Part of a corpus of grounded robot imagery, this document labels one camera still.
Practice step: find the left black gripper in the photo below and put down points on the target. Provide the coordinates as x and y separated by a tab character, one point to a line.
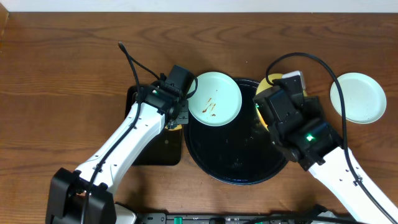
181	115

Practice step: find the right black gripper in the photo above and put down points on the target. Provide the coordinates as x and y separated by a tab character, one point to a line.
310	101

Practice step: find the green and yellow sponge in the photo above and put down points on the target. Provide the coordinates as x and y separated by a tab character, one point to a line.
174	127

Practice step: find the light blue plate top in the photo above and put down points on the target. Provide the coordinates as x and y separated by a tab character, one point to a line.
216	99

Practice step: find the light blue plate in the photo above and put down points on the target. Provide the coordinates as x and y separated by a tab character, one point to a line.
216	99
365	100

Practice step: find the yellow plate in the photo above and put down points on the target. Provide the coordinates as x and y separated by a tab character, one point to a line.
264	85

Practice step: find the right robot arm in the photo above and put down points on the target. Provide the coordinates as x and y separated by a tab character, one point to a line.
301	133

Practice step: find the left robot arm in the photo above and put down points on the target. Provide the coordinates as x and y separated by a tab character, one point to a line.
86	195

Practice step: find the black rectangular tray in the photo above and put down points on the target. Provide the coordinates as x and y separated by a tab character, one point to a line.
164	150

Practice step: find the black round tray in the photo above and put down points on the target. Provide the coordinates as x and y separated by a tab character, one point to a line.
239	152

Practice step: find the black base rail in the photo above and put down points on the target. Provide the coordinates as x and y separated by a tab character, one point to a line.
163	218

